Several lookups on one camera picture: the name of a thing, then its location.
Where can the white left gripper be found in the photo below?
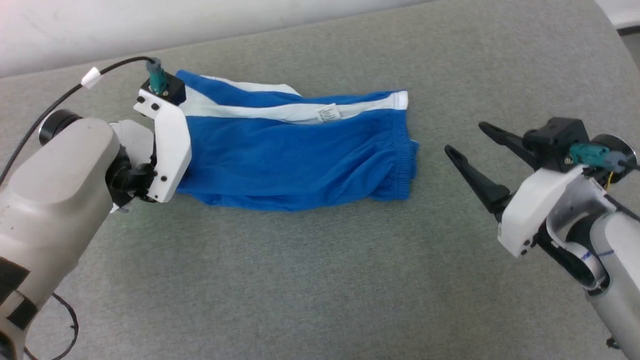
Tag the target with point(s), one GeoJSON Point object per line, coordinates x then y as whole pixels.
{"type": "Point", "coordinates": [172, 150]}

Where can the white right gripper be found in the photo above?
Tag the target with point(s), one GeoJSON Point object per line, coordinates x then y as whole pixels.
{"type": "Point", "coordinates": [535, 210]}

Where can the blue and white shorts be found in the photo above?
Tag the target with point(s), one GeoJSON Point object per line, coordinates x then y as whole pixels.
{"type": "Point", "coordinates": [300, 160]}

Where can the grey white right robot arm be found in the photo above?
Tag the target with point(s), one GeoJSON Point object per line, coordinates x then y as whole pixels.
{"type": "Point", "coordinates": [620, 260]}

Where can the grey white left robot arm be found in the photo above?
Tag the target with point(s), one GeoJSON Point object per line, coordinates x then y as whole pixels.
{"type": "Point", "coordinates": [55, 190]}

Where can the grey fabric sofa cushion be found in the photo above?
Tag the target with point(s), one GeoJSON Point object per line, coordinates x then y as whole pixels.
{"type": "Point", "coordinates": [325, 275]}

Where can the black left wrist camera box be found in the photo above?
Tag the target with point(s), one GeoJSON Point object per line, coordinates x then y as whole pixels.
{"type": "Point", "coordinates": [172, 92]}

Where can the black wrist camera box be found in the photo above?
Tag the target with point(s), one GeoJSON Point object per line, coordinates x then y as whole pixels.
{"type": "Point", "coordinates": [172, 92]}
{"type": "Point", "coordinates": [555, 140]}

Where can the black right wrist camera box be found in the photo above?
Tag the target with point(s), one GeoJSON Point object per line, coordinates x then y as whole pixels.
{"type": "Point", "coordinates": [555, 140]}

